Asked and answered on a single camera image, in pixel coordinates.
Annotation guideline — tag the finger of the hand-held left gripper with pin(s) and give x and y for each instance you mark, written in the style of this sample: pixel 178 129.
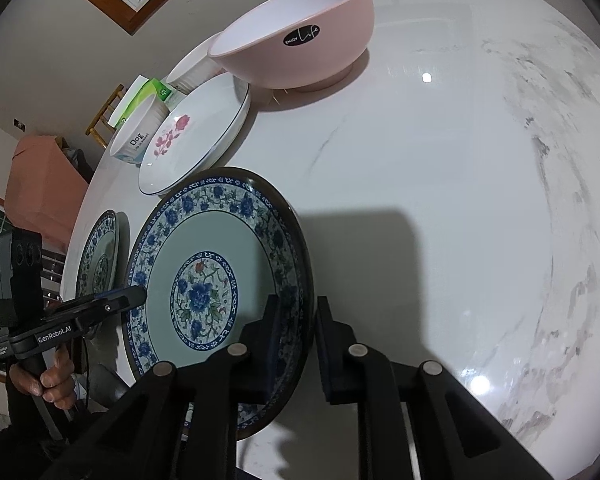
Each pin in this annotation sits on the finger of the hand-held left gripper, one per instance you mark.
pixel 125 301
pixel 87 304

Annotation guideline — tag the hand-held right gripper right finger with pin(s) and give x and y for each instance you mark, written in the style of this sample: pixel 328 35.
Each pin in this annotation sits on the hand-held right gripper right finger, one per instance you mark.
pixel 325 350

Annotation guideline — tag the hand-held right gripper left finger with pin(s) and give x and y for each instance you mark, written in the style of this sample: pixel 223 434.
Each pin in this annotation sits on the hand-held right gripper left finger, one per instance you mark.
pixel 271 340

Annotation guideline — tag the small blue floral plate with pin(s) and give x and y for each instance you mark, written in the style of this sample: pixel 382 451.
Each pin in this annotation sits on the small blue floral plate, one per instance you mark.
pixel 100 252

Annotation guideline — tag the large blue floral plate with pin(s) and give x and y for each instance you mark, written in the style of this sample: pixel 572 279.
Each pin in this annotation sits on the large blue floral plate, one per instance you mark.
pixel 205 240

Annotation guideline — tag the white ribbed bowl with print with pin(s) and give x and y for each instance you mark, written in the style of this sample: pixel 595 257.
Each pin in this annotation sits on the white ribbed bowl with print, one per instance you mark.
pixel 137 132

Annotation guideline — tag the white plate with pink flowers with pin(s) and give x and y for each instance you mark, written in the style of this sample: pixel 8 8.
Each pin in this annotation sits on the white plate with pink flowers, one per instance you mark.
pixel 200 120

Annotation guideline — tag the pink bowl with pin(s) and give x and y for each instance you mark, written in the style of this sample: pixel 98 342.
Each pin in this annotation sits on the pink bowl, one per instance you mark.
pixel 305 60

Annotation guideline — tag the person's left hand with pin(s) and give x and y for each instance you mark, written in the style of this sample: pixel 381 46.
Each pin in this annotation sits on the person's left hand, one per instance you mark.
pixel 55 376

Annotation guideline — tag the pink cloth-covered box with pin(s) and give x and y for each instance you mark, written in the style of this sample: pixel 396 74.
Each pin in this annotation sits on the pink cloth-covered box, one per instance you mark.
pixel 35 185

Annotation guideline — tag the bamboo chair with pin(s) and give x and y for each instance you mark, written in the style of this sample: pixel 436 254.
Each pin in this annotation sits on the bamboo chair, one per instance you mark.
pixel 100 125

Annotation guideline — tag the green tissue box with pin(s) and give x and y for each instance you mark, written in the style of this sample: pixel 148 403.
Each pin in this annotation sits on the green tissue box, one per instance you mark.
pixel 156 89

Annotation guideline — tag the plain white ribbed bowl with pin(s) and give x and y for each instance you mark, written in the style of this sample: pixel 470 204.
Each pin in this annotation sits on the plain white ribbed bowl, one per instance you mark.
pixel 190 67

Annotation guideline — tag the black wall socket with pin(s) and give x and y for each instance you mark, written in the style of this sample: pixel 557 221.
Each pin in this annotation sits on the black wall socket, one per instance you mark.
pixel 19 123

